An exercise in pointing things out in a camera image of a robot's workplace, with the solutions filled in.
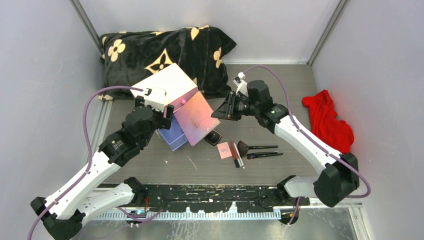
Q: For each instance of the large powder brush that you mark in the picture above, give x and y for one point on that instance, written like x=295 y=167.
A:
x=243 y=148

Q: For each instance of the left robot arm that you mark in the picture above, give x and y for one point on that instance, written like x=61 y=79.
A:
x=65 y=212

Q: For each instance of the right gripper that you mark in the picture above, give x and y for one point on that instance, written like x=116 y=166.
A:
x=227 y=110

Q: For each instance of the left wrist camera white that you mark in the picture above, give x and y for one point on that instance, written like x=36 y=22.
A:
x=154 y=98

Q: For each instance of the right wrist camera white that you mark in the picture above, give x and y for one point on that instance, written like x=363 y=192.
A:
x=241 y=85

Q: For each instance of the red makeup pencil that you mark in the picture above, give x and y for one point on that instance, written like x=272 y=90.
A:
x=233 y=153

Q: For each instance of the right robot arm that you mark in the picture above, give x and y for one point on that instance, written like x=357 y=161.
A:
x=337 y=172

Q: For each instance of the black makeup brush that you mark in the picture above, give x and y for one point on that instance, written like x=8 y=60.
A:
x=263 y=155

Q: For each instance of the black square compact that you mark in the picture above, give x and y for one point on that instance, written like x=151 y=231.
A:
x=213 y=137

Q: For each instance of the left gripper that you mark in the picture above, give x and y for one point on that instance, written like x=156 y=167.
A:
x=164 y=122

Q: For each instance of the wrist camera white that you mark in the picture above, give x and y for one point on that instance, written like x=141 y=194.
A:
x=241 y=85
x=154 y=98

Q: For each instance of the black floral plush blanket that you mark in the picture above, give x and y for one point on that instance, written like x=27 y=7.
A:
x=130 y=57

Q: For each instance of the white drawer organizer box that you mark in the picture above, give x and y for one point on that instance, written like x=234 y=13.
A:
x=172 y=79

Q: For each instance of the red cloth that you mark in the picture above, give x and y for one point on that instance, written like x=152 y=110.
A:
x=338 y=134

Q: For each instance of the small pink compact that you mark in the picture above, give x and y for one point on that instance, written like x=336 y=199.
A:
x=224 y=150

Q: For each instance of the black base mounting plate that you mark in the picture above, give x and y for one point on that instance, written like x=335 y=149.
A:
x=213 y=198

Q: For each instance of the pink drawer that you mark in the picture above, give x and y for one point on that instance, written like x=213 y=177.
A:
x=183 y=99

